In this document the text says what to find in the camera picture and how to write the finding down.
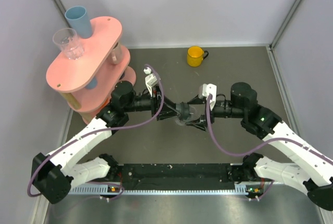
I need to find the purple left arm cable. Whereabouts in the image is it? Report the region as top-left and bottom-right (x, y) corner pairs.
(27, 64), (164, 197)

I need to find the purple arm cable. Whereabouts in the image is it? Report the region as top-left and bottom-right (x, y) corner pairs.
(27, 64), (164, 197)
(205, 94), (333, 161)

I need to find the clear drinking glass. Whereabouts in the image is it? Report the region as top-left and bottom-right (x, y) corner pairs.
(53, 28), (84, 60)

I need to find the small blue cup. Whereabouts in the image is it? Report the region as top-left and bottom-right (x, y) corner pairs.
(85, 77), (97, 90)

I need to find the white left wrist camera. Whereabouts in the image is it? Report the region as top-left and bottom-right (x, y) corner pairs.
(144, 65), (159, 96)

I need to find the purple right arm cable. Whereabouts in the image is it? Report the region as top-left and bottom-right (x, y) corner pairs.
(205, 94), (333, 161)

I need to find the blue plastic cup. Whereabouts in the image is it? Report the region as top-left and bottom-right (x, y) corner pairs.
(65, 6), (93, 39)

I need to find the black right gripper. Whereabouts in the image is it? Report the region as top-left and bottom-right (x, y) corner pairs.
(185, 94), (245, 131)

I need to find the pink tiered shelf stand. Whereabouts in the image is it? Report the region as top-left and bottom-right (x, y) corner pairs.
(46, 16), (136, 124)

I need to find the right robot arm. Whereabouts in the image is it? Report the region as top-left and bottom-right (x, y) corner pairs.
(188, 82), (332, 211)

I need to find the pink metallic cup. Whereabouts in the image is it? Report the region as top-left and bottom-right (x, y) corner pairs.
(107, 42), (123, 65)

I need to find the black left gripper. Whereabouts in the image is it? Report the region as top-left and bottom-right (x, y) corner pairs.
(124, 84), (180, 120)

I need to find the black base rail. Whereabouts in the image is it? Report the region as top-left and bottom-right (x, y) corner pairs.
(119, 163), (249, 191)

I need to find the grey threaded coupling nut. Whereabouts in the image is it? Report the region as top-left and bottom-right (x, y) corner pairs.
(176, 102), (190, 122)

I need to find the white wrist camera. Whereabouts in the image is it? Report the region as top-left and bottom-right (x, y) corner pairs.
(198, 84), (217, 110)
(144, 65), (159, 96)

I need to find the white slotted cable duct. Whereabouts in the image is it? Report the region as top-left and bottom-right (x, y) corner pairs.
(69, 183), (263, 196)

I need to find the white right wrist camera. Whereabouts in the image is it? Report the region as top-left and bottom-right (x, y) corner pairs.
(198, 84), (217, 110)

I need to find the yellow mug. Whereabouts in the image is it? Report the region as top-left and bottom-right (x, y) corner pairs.
(187, 46), (209, 67)

